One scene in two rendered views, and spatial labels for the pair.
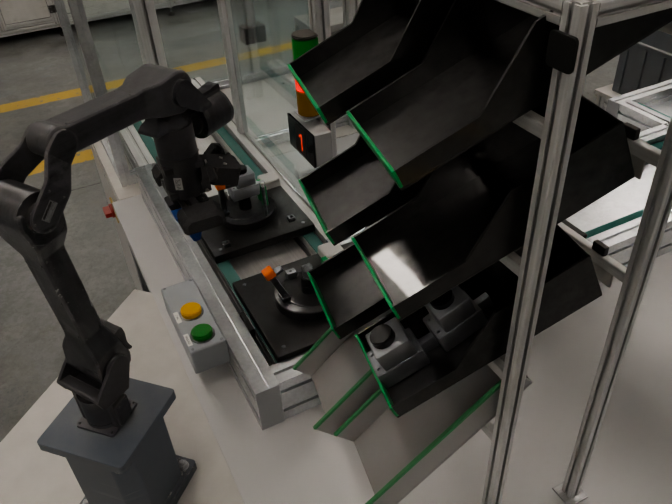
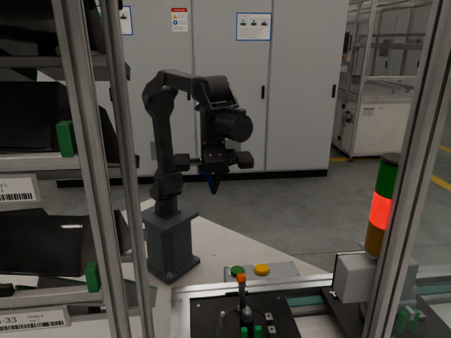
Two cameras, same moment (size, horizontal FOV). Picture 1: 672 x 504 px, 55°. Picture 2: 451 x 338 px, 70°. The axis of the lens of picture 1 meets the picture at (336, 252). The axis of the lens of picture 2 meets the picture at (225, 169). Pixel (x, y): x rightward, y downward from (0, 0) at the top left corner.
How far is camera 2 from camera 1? 1.20 m
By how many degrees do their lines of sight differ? 90
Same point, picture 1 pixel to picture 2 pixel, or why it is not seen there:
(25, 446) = (221, 234)
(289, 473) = (134, 321)
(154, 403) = (162, 224)
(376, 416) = (76, 308)
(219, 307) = (261, 284)
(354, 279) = not seen: hidden behind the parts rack
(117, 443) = (148, 214)
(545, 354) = not seen: outside the picture
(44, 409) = (241, 239)
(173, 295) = (283, 265)
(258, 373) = (188, 294)
